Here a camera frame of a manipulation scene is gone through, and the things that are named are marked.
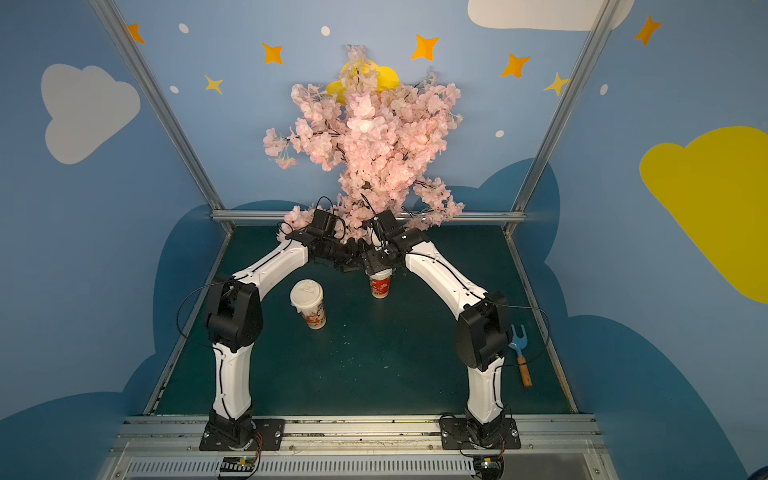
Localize white cup lid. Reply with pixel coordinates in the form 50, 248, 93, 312
289, 279, 324, 310
368, 268, 394, 281

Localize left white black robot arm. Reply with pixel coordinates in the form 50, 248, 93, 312
203, 208, 367, 449

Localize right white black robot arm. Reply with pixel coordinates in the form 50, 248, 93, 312
362, 210, 532, 445

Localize circuit board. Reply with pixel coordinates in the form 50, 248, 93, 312
472, 456, 505, 480
216, 456, 260, 479

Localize pink cherry blossom tree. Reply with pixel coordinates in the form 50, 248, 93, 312
263, 45, 465, 240

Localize left circuit board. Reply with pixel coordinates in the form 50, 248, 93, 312
216, 456, 260, 479

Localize aluminium front rail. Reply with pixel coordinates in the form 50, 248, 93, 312
98, 414, 618, 479

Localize blue fork wooden handle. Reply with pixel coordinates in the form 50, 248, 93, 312
509, 325, 533, 388

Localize right circuit board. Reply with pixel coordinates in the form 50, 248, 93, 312
472, 456, 505, 480

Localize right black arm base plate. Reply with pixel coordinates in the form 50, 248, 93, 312
438, 415, 521, 450

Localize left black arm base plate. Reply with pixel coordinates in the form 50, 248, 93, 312
199, 418, 285, 452

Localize aluminium frame bars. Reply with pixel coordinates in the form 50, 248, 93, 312
89, 0, 625, 236

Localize red paper cup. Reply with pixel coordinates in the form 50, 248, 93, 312
369, 276, 391, 299
297, 301, 327, 330

